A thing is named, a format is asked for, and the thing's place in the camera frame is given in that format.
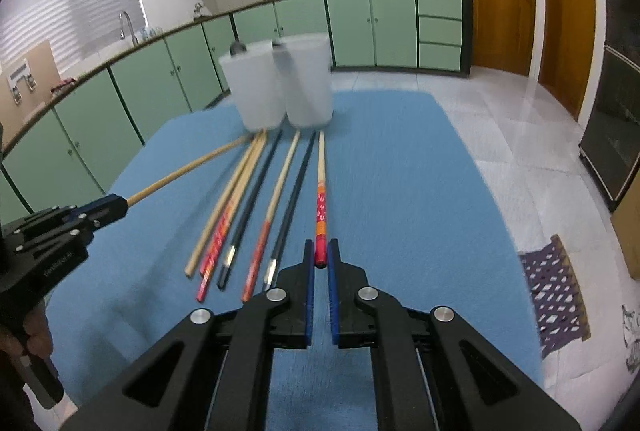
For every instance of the purple woven floor mat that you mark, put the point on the purple woven floor mat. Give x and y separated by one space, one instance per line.
555 296

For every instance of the black glass-front cabinet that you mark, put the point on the black glass-front cabinet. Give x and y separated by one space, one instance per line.
615 111

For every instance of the person's left hand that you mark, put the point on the person's left hand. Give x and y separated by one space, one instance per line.
37 336

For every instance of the blue mat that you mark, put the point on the blue mat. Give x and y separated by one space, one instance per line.
400 211

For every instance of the cardboard box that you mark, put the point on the cardboard box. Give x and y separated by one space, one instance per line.
629 236

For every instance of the chrome faucet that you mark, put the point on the chrome faucet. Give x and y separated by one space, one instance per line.
131 28

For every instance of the plain wooden chopstick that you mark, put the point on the plain wooden chopstick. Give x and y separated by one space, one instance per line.
220 211
190 168

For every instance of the crumpled printed rag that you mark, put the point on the crumpled printed rag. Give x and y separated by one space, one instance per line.
631 336

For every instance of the plain wooden door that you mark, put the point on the plain wooden door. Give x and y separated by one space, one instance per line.
565 21

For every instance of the green base kitchen cabinets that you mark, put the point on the green base kitchen cabinets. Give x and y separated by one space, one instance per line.
150 86

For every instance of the translucent white plastic cup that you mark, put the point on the translucent white plastic cup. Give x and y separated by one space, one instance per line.
255 86
312 81

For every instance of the wooden chopstick with red floral end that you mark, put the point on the wooden chopstick with red floral end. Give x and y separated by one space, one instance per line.
320 211

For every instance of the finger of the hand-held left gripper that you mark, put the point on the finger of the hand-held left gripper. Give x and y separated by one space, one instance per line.
60 238
107 202

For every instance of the small cluster of tinted glasses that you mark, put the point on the small cluster of tinted glasses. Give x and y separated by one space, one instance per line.
150 33

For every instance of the black chopstick with silver band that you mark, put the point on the black chopstick with silver band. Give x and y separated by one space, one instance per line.
245 221
295 201

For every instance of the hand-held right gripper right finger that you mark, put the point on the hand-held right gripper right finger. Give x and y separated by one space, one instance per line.
334 301

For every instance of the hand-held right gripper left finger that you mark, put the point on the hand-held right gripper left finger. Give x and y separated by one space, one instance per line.
310 296

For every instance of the red printed chopstick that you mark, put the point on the red printed chopstick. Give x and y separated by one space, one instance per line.
204 288
209 258

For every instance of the wooden chopstick with orange-red end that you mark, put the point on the wooden chopstick with orange-red end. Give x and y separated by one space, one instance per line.
270 221

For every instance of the small metal kettle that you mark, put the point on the small metal kettle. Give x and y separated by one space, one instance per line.
199 10

